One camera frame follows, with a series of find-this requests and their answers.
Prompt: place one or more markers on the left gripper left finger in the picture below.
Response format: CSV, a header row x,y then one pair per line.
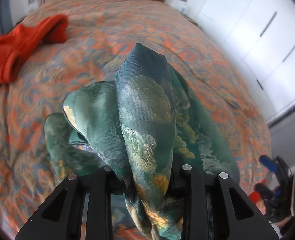
x,y
60,215

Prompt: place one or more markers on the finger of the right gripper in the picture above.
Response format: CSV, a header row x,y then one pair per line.
x,y
268,163

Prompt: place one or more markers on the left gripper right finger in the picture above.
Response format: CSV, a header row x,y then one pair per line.
x,y
215,205

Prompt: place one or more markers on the green patterned silk jacket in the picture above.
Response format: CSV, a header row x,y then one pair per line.
x,y
135,124

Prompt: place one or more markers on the red clothing on person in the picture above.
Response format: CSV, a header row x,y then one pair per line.
x,y
255,197

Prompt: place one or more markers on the white wardrobe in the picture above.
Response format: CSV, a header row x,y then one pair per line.
x,y
258,36

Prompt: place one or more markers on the orange floral bed quilt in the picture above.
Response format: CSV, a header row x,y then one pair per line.
x,y
101,33

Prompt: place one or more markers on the red knitted garment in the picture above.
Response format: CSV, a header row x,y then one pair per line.
x,y
17,46

